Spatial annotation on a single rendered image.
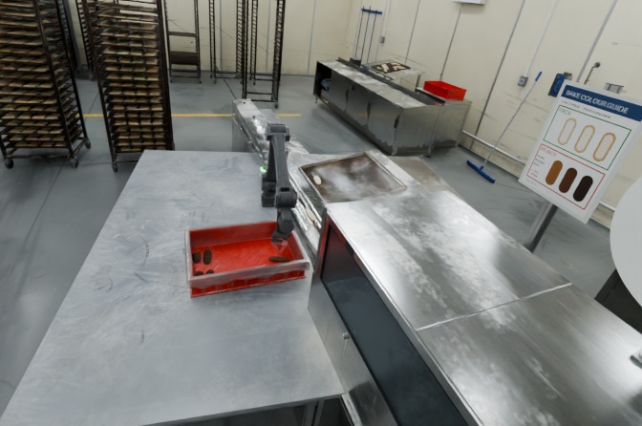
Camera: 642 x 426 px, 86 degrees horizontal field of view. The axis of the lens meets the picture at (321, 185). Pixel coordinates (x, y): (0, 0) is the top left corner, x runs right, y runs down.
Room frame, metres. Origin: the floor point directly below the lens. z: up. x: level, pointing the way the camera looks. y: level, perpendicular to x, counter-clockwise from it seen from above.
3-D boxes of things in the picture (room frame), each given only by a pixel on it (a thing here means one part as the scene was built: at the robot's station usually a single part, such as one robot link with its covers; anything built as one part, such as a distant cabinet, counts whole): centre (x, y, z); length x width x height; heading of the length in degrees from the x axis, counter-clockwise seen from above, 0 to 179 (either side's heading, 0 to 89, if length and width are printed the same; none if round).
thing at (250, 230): (1.14, 0.28, 0.87); 0.49 x 0.34 x 0.10; 115
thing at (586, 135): (1.27, -0.93, 1.50); 0.33 x 0.01 x 0.45; 21
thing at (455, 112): (5.17, -1.58, 0.44); 0.70 x 0.55 x 0.87; 26
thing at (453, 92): (5.17, -1.58, 0.93); 0.51 x 0.36 x 0.13; 30
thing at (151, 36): (3.44, 2.02, 0.89); 0.60 x 0.59 x 1.78; 114
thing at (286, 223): (1.14, 0.12, 1.11); 0.11 x 0.09 x 0.12; 17
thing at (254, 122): (2.72, 0.61, 0.89); 1.25 x 0.18 x 0.09; 26
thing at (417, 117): (5.89, -0.77, 0.51); 3.00 x 1.26 x 1.03; 26
